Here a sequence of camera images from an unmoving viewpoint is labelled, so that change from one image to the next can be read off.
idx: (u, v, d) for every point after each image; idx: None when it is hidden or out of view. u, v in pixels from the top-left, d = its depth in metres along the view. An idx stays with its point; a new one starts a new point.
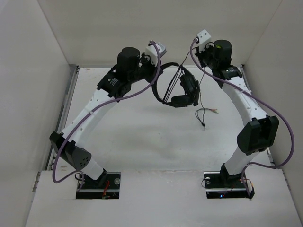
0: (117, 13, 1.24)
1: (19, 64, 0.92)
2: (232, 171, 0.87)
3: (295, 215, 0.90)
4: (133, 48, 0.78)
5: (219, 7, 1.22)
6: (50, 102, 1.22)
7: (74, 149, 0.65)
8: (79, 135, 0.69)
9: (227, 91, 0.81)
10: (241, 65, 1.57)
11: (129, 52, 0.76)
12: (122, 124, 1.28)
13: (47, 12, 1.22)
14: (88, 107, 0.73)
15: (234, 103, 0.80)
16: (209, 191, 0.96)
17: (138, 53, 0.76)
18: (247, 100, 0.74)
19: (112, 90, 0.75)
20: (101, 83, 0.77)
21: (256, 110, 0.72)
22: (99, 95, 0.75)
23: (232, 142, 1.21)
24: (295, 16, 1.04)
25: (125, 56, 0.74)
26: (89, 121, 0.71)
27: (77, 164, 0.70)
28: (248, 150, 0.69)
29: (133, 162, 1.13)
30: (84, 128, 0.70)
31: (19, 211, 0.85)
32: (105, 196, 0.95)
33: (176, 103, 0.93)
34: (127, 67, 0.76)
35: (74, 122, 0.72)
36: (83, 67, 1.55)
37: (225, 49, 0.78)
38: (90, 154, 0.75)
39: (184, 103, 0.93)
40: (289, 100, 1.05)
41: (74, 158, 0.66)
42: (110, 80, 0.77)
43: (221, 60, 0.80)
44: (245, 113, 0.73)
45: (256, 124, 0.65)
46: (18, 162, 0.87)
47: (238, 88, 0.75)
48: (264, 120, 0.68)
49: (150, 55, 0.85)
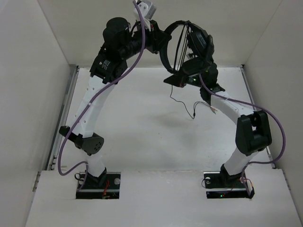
0: (117, 13, 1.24)
1: (19, 64, 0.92)
2: (232, 171, 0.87)
3: (295, 215, 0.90)
4: (119, 20, 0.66)
5: (219, 7, 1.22)
6: (50, 102, 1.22)
7: (83, 142, 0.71)
8: (84, 127, 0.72)
9: (214, 102, 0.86)
10: (241, 65, 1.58)
11: (114, 26, 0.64)
12: (123, 124, 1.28)
13: (47, 12, 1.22)
14: (86, 98, 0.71)
15: (224, 110, 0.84)
16: (209, 191, 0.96)
17: (125, 24, 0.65)
18: (234, 104, 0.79)
19: (106, 74, 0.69)
20: (93, 69, 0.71)
21: (243, 109, 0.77)
22: (94, 82, 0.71)
23: (232, 142, 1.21)
24: (295, 17, 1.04)
25: (109, 32, 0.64)
26: (90, 113, 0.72)
27: (91, 150, 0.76)
28: (248, 150, 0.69)
29: (133, 162, 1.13)
30: (88, 121, 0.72)
31: (20, 211, 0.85)
32: (105, 197, 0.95)
33: (189, 70, 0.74)
34: (116, 45, 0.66)
35: (77, 115, 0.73)
36: (84, 67, 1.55)
37: (212, 74, 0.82)
38: (102, 138, 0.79)
39: (198, 68, 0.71)
40: (289, 101, 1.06)
41: (84, 147, 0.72)
42: (101, 62, 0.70)
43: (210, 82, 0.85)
44: (234, 114, 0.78)
45: (246, 120, 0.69)
46: (18, 162, 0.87)
47: (223, 97, 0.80)
48: (254, 117, 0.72)
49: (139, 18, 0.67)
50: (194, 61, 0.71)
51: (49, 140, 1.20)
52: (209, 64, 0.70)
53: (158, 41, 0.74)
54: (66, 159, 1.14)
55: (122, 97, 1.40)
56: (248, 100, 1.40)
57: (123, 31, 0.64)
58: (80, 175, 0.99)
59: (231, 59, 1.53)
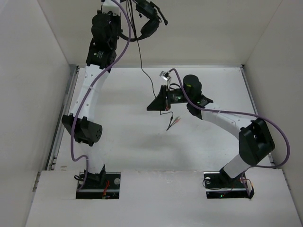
0: None
1: (19, 64, 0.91)
2: (233, 173, 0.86)
3: (294, 214, 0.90)
4: (99, 15, 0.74)
5: (219, 7, 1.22)
6: (49, 102, 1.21)
7: (88, 123, 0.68)
8: (87, 110, 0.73)
9: (207, 117, 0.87)
10: (241, 65, 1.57)
11: (98, 21, 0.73)
12: (122, 124, 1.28)
13: (47, 12, 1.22)
14: (85, 84, 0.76)
15: (218, 125, 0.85)
16: (209, 191, 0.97)
17: (106, 18, 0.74)
18: (228, 116, 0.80)
19: (102, 62, 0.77)
20: (89, 60, 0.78)
21: (240, 121, 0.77)
22: (91, 70, 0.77)
23: (232, 143, 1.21)
24: (296, 17, 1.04)
25: (96, 25, 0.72)
26: (92, 96, 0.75)
27: (94, 136, 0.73)
28: (254, 161, 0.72)
29: (133, 162, 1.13)
30: (91, 104, 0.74)
31: (20, 211, 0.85)
32: (105, 196, 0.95)
33: (150, 32, 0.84)
34: (105, 37, 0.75)
35: (78, 101, 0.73)
36: (83, 67, 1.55)
37: (196, 88, 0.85)
38: (101, 126, 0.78)
39: (155, 28, 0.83)
40: (289, 101, 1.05)
41: (91, 131, 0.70)
42: (96, 53, 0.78)
43: (194, 96, 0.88)
44: (232, 127, 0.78)
45: (246, 131, 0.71)
46: (17, 162, 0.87)
47: (215, 110, 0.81)
48: (253, 126, 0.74)
49: (110, 8, 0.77)
50: (152, 25, 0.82)
51: (49, 140, 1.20)
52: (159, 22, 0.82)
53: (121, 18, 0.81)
54: (66, 159, 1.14)
55: (122, 97, 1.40)
56: (248, 100, 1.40)
57: (107, 23, 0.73)
58: (80, 175, 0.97)
59: (231, 59, 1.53)
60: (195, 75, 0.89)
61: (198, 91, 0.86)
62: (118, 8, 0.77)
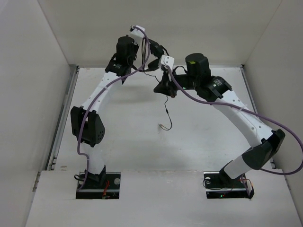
0: (116, 13, 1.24)
1: (19, 64, 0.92)
2: (233, 174, 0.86)
3: (294, 214, 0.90)
4: (125, 37, 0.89)
5: (219, 7, 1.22)
6: (50, 102, 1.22)
7: (96, 116, 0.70)
8: (98, 106, 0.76)
9: (220, 109, 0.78)
10: (241, 65, 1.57)
11: (124, 40, 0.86)
12: (122, 124, 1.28)
13: (47, 12, 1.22)
14: (102, 84, 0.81)
15: (231, 120, 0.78)
16: (209, 191, 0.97)
17: (130, 40, 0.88)
18: (249, 118, 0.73)
19: (119, 71, 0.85)
20: (108, 68, 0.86)
21: (261, 128, 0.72)
22: (109, 75, 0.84)
23: (233, 143, 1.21)
24: (295, 17, 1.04)
25: (122, 42, 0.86)
26: (104, 95, 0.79)
27: (96, 136, 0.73)
28: (256, 165, 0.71)
29: (133, 162, 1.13)
30: (102, 101, 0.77)
31: (20, 211, 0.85)
32: (105, 196, 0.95)
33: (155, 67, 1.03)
34: (126, 53, 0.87)
35: (91, 97, 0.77)
36: (83, 67, 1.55)
37: (201, 63, 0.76)
38: (104, 128, 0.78)
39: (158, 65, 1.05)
40: (289, 101, 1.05)
41: (96, 126, 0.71)
42: (115, 64, 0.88)
43: (202, 74, 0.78)
44: (250, 133, 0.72)
45: (267, 146, 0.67)
46: (18, 162, 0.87)
47: (238, 107, 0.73)
48: (271, 138, 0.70)
49: (135, 37, 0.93)
50: (155, 64, 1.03)
51: (49, 140, 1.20)
52: None
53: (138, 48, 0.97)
54: (66, 159, 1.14)
55: (122, 97, 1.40)
56: (248, 100, 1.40)
57: (131, 42, 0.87)
58: (80, 175, 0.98)
59: (231, 59, 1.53)
60: (199, 53, 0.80)
61: (204, 67, 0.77)
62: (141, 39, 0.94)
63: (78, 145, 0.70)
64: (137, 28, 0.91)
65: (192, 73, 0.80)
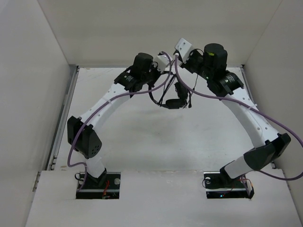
0: (116, 13, 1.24)
1: (19, 64, 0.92)
2: (233, 174, 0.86)
3: (294, 214, 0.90)
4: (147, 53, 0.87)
5: (219, 7, 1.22)
6: (50, 102, 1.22)
7: (91, 131, 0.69)
8: (96, 120, 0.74)
9: (229, 105, 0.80)
10: (241, 65, 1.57)
11: (145, 56, 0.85)
12: (122, 124, 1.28)
13: (47, 12, 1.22)
14: (107, 97, 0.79)
15: (239, 118, 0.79)
16: (209, 191, 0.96)
17: (152, 57, 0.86)
18: (256, 118, 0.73)
19: (128, 84, 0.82)
20: (118, 79, 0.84)
21: (267, 130, 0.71)
22: (116, 87, 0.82)
23: (233, 143, 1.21)
24: (295, 17, 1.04)
25: (142, 57, 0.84)
26: (106, 109, 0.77)
27: (89, 150, 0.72)
28: (256, 166, 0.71)
29: (133, 162, 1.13)
30: (102, 115, 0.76)
31: (20, 211, 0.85)
32: (105, 196, 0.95)
33: (171, 105, 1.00)
34: (141, 68, 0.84)
35: (93, 109, 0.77)
36: (83, 67, 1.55)
37: (220, 56, 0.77)
38: (101, 143, 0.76)
39: (176, 106, 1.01)
40: (289, 101, 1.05)
41: (90, 141, 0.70)
42: (126, 76, 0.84)
43: (217, 68, 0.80)
44: (255, 133, 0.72)
45: (270, 149, 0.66)
46: (18, 162, 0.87)
47: (246, 105, 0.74)
48: (276, 141, 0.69)
49: (159, 61, 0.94)
50: (175, 103, 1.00)
51: (49, 140, 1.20)
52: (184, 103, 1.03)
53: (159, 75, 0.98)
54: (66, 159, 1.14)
55: None
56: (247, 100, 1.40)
57: (151, 59, 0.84)
58: (80, 175, 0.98)
59: (231, 59, 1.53)
60: (220, 45, 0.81)
61: (221, 61, 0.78)
62: (164, 66, 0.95)
63: (69, 152, 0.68)
64: (164, 54, 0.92)
65: (208, 64, 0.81)
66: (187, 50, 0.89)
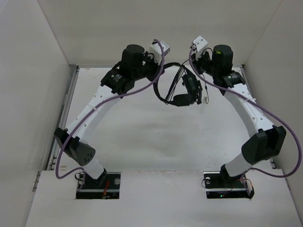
0: (116, 13, 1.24)
1: (19, 64, 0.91)
2: (233, 172, 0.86)
3: (294, 215, 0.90)
4: (138, 46, 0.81)
5: (219, 7, 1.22)
6: (49, 102, 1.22)
7: (78, 143, 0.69)
8: (83, 131, 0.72)
9: (229, 98, 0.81)
10: (241, 65, 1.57)
11: (133, 49, 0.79)
12: (122, 124, 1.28)
13: (47, 12, 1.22)
14: (92, 103, 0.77)
15: (238, 111, 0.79)
16: (209, 191, 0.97)
17: (142, 49, 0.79)
18: (253, 109, 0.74)
19: (115, 86, 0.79)
20: (105, 80, 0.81)
21: (262, 121, 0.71)
22: (103, 91, 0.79)
23: (233, 143, 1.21)
24: (296, 16, 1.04)
25: (130, 51, 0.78)
26: (92, 118, 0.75)
27: (82, 160, 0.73)
28: (252, 158, 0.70)
29: (133, 163, 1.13)
30: (89, 125, 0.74)
31: (20, 211, 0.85)
32: (105, 196, 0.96)
33: (179, 102, 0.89)
34: (130, 64, 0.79)
35: (78, 118, 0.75)
36: (83, 67, 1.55)
37: (226, 55, 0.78)
38: (94, 150, 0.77)
39: (186, 102, 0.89)
40: (289, 101, 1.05)
41: (78, 154, 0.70)
42: (113, 76, 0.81)
43: (223, 66, 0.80)
44: (251, 123, 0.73)
45: (263, 136, 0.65)
46: (18, 162, 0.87)
47: (244, 96, 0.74)
48: (271, 131, 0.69)
49: (154, 52, 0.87)
50: (182, 100, 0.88)
51: (49, 140, 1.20)
52: (194, 100, 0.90)
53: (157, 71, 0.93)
54: (66, 159, 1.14)
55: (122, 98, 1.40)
56: None
57: (140, 51, 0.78)
58: (80, 175, 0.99)
59: None
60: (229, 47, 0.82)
61: (227, 60, 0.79)
62: (158, 56, 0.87)
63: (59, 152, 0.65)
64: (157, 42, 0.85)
65: (213, 60, 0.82)
66: (202, 47, 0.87)
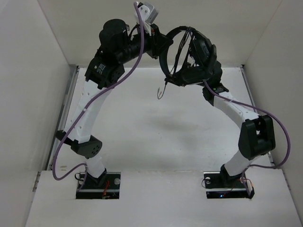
0: (116, 13, 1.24)
1: (19, 65, 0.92)
2: (232, 171, 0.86)
3: (294, 214, 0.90)
4: (119, 21, 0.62)
5: (219, 7, 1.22)
6: (49, 102, 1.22)
7: (78, 145, 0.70)
8: (79, 133, 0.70)
9: (217, 103, 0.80)
10: (241, 65, 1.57)
11: (111, 28, 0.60)
12: (123, 124, 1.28)
13: (47, 12, 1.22)
14: (81, 103, 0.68)
15: (227, 113, 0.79)
16: (209, 191, 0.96)
17: (123, 26, 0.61)
18: (239, 107, 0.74)
19: (101, 79, 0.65)
20: (88, 73, 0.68)
21: (248, 113, 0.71)
22: (89, 87, 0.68)
23: (232, 143, 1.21)
24: (295, 16, 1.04)
25: (106, 33, 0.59)
26: (85, 118, 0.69)
27: (88, 153, 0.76)
28: (250, 153, 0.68)
29: (133, 163, 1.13)
30: (84, 126, 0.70)
31: (20, 211, 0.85)
32: (105, 197, 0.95)
33: (188, 78, 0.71)
34: (113, 49, 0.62)
35: (72, 120, 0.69)
36: (83, 67, 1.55)
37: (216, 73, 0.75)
38: (101, 142, 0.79)
39: (196, 79, 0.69)
40: (289, 100, 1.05)
41: (81, 152, 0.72)
42: (96, 66, 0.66)
43: (212, 82, 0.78)
44: (239, 117, 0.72)
45: (250, 125, 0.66)
46: (18, 162, 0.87)
47: (227, 98, 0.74)
48: (259, 122, 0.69)
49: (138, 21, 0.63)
50: (190, 76, 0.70)
51: (49, 141, 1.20)
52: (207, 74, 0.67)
53: (158, 46, 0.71)
54: (66, 159, 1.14)
55: (122, 98, 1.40)
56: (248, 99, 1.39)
57: (120, 30, 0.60)
58: (80, 175, 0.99)
59: (231, 59, 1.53)
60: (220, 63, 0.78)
61: (216, 76, 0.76)
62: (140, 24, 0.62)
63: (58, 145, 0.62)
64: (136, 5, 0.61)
65: None
66: None
